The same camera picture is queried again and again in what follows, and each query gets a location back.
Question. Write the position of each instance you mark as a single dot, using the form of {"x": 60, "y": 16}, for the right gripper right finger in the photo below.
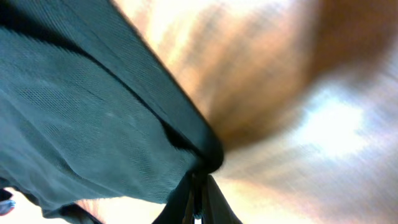
{"x": 216, "y": 209}

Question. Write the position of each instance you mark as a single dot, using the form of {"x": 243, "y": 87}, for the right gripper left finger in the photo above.
{"x": 180, "y": 206}

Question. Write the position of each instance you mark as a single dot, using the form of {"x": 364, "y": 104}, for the black t-shirt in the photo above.
{"x": 88, "y": 111}

